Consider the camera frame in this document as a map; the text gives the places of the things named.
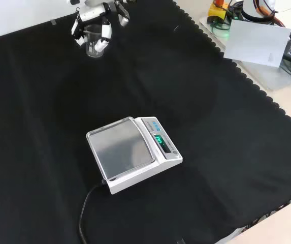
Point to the pale board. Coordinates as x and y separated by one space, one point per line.
257 43

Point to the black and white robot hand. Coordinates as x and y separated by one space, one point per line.
90 12

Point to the grey metal base plate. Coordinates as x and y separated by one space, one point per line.
262 68

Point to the white electronic balance steel pan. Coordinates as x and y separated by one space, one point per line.
132 152

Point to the black bench cloth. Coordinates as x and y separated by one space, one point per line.
125 122

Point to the clear glass beaker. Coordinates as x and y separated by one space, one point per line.
92 40

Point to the yellow stop button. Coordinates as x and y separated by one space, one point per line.
218 9

